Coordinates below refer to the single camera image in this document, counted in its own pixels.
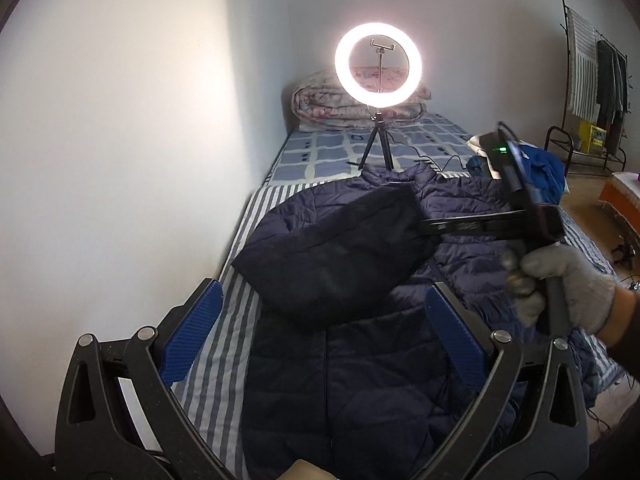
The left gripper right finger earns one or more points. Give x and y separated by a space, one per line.
528 417

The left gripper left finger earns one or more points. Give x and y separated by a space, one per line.
118 416

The navy puffer jacket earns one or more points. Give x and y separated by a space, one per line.
345 372

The black clothes rack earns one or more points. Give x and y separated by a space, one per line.
563 138

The dark hanging clothes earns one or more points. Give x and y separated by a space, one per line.
612 90

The right gloved hand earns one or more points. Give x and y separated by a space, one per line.
588 293

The blue folded work jacket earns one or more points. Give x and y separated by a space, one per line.
544 169

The orange covered low table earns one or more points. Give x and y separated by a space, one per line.
621 192

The small black tripod gadget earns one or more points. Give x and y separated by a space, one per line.
624 254

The striped blue white bedspread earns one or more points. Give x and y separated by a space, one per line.
212 393

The yellow box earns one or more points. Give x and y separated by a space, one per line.
591 138

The striped hanging towel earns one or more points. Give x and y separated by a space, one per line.
583 64

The blue checkered bed sheet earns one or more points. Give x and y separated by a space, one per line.
319 156

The folded floral quilt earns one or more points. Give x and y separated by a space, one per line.
321 99

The ring light on tripod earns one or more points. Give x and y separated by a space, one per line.
383 38

